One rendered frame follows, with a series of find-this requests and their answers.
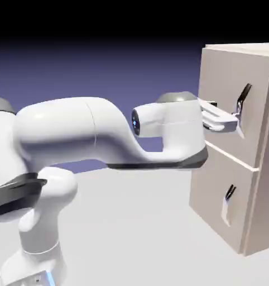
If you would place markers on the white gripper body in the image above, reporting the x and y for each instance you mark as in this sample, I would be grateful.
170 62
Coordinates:
217 118

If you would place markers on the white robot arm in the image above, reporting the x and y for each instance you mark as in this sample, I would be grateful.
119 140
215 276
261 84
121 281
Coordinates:
58 125

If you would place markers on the beige cabinet door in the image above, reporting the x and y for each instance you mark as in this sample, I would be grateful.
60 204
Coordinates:
214 192
228 78

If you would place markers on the beige cabinet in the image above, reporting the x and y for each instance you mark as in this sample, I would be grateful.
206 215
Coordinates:
259 156

